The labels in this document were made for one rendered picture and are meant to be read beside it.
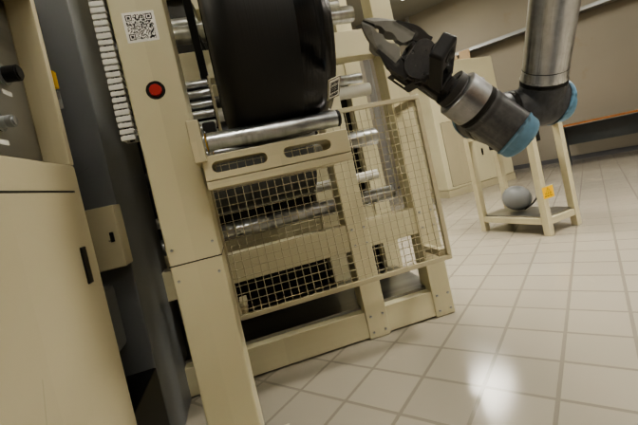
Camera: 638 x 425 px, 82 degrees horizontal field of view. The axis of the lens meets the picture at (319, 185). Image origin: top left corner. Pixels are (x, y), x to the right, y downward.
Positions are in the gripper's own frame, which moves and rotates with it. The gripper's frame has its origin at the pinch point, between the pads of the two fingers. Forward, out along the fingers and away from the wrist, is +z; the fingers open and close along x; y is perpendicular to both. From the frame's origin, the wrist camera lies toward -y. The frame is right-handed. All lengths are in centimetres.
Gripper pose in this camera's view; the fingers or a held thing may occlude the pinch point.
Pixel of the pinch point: (369, 24)
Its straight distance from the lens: 70.8
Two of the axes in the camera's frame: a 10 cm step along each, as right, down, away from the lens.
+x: 5.4, -8.4, 0.0
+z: -8.4, -5.3, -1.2
